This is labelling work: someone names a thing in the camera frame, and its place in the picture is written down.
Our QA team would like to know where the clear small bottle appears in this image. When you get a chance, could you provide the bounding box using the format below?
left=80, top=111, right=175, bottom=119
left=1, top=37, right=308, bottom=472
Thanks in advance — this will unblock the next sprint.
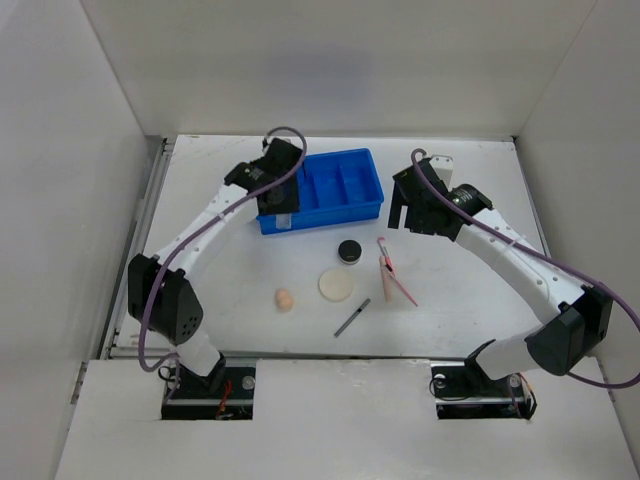
left=275, top=213, right=292, bottom=231

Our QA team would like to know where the beige makeup sponge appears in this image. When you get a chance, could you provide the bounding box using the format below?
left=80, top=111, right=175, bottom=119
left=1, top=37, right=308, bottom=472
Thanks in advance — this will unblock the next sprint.
left=275, top=288, right=294, bottom=312

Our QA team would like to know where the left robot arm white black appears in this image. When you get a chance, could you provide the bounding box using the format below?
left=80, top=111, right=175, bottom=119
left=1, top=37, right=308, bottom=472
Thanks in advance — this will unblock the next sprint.
left=127, top=137, right=306, bottom=397

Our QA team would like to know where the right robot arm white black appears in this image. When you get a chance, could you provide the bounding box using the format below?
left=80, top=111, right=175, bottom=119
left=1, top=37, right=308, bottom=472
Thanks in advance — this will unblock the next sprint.
left=388, top=159, right=613, bottom=394

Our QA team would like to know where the blue plastic divided tray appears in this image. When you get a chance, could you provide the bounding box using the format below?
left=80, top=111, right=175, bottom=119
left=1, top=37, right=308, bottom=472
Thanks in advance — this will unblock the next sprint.
left=257, top=148, right=384, bottom=235

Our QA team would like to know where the grey eyeliner pencil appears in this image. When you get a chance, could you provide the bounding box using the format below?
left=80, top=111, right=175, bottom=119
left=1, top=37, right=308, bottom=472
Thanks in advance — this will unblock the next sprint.
left=333, top=298, right=371, bottom=338

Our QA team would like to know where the round beige powder puff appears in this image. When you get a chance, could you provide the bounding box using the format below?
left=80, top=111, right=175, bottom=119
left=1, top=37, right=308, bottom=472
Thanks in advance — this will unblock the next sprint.
left=318, top=268, right=355, bottom=303

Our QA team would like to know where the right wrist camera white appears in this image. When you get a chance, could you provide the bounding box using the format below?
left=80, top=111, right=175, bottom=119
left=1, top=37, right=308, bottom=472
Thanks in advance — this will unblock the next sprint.
left=430, top=155, right=454, bottom=189

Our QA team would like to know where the aluminium rail left side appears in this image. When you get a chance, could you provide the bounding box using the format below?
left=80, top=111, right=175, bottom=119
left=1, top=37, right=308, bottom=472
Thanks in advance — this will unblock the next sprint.
left=93, top=135, right=177, bottom=360

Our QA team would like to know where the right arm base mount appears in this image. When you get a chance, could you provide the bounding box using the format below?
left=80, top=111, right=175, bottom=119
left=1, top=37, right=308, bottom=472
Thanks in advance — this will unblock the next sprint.
left=428, top=361, right=538, bottom=421

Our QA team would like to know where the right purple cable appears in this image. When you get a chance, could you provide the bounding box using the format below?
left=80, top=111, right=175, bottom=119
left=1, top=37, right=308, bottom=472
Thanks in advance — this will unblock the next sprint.
left=410, top=148, right=640, bottom=391

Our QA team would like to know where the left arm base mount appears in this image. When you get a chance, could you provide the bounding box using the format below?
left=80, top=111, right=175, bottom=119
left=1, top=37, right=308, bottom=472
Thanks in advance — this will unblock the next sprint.
left=158, top=358, right=257, bottom=421

